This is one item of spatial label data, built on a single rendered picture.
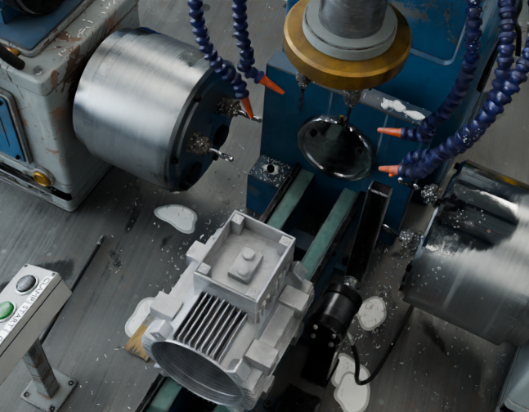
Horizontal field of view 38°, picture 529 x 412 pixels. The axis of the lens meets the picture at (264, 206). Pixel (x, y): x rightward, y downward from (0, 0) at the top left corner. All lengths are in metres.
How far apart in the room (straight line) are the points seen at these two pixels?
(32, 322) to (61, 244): 0.39
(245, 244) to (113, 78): 0.37
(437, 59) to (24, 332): 0.78
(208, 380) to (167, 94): 0.45
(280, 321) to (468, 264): 0.28
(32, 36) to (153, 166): 0.29
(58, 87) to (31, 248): 0.35
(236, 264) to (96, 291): 0.43
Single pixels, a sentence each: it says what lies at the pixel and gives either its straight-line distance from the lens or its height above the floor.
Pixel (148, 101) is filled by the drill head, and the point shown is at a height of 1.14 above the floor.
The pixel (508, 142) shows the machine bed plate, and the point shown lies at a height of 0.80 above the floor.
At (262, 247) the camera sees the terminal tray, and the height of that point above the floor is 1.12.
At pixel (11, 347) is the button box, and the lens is 1.13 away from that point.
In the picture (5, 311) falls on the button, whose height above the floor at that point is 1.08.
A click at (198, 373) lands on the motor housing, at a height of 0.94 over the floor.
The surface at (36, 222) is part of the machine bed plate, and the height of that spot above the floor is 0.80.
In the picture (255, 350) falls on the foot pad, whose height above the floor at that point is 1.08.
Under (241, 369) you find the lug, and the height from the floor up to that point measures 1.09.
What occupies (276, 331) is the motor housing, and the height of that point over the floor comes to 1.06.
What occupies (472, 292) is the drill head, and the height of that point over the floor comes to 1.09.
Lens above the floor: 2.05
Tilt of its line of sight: 54 degrees down
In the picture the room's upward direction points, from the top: 5 degrees clockwise
